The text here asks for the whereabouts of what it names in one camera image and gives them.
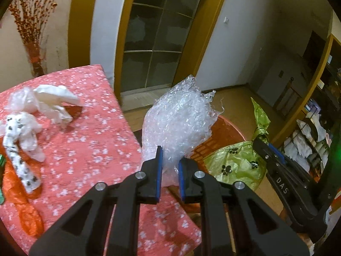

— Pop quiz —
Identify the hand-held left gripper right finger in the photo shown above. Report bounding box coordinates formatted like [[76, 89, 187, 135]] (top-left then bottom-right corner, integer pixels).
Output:
[[178, 158, 311, 256]]

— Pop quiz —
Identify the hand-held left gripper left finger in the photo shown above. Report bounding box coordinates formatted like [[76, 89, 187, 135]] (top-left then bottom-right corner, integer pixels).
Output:
[[29, 145, 163, 256]]

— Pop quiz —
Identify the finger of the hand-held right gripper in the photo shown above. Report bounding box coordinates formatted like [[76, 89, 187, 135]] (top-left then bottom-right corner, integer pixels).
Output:
[[267, 142, 286, 166], [252, 138, 271, 172]]

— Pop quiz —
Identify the green paw print bag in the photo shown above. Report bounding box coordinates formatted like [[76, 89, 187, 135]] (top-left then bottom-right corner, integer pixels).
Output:
[[204, 97, 271, 192]]

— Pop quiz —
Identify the orange plastic basket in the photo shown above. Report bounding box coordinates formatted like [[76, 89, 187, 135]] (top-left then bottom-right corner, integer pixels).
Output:
[[157, 115, 253, 214]]

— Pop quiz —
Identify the bubble wrap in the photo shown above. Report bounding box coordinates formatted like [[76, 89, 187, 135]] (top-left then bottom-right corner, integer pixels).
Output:
[[141, 75, 224, 187]]

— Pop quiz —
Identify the translucent white plastic bag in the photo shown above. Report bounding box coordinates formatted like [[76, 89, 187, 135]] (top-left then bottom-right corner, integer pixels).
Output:
[[5, 88, 38, 112]]

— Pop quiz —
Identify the group of white plastic bags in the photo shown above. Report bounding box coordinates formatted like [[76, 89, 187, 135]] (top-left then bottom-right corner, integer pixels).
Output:
[[285, 112, 335, 167]]

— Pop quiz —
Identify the metal storage rack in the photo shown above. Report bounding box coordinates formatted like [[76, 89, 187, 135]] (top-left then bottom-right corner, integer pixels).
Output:
[[282, 67, 341, 171]]

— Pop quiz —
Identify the pink floral tablecloth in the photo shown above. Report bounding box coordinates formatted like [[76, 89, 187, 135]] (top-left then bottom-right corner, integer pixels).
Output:
[[0, 64, 203, 248]]

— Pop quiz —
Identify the orange plastic bag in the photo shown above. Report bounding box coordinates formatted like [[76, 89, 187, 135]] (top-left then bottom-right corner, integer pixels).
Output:
[[3, 160, 44, 230]]

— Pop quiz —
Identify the white paw print bag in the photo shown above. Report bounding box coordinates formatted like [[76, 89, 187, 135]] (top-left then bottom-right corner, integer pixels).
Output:
[[0, 112, 46, 194]]

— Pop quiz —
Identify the glass panel door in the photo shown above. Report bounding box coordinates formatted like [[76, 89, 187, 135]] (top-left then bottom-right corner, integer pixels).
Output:
[[114, 0, 232, 104]]

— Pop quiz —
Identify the green wrapper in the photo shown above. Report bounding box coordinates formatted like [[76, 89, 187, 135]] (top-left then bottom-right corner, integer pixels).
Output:
[[0, 155, 6, 206]]

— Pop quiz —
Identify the glass vase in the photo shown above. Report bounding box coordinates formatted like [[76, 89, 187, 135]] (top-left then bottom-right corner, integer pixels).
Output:
[[30, 56, 46, 76]]

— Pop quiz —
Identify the red berry branch bouquet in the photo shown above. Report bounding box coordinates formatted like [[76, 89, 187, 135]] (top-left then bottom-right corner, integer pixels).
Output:
[[9, 0, 64, 67]]

